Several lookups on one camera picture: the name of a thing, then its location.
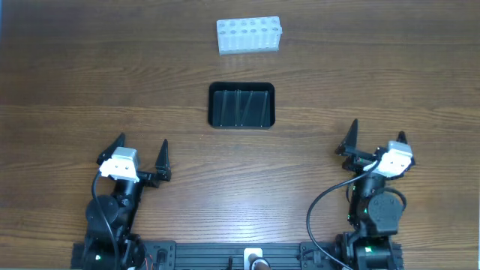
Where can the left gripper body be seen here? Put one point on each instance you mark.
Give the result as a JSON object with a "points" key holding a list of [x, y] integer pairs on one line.
{"points": [[150, 179]]}

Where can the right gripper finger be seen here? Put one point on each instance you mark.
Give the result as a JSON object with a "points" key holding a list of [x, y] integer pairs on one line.
{"points": [[350, 140], [402, 138]]}

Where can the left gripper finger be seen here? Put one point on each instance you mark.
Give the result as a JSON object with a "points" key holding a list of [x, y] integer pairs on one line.
{"points": [[164, 165], [112, 149]]}

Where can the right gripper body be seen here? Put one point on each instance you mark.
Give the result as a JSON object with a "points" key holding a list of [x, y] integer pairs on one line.
{"points": [[360, 161]]}

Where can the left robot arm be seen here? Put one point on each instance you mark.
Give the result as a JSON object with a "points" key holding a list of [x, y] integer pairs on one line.
{"points": [[112, 213]]}

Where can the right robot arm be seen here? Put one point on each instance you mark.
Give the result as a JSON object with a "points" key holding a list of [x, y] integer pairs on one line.
{"points": [[378, 213]]}

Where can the black tray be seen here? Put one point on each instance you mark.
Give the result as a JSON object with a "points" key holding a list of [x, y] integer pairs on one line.
{"points": [[214, 108]]}

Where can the clear test tube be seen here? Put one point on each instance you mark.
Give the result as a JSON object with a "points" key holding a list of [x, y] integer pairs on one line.
{"points": [[236, 108], [224, 108], [247, 108]]}

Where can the white test tube rack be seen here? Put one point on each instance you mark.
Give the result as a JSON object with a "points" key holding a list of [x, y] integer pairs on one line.
{"points": [[247, 37]]}

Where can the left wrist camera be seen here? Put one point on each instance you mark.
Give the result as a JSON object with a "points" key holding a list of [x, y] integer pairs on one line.
{"points": [[120, 165]]}

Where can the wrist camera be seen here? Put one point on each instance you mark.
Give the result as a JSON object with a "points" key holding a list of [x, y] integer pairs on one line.
{"points": [[393, 159], [120, 165]]}

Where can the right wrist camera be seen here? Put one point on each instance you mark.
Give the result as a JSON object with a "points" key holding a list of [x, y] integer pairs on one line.
{"points": [[393, 159]]}

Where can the mounting rail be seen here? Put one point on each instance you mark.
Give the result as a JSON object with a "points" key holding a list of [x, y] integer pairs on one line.
{"points": [[210, 255]]}

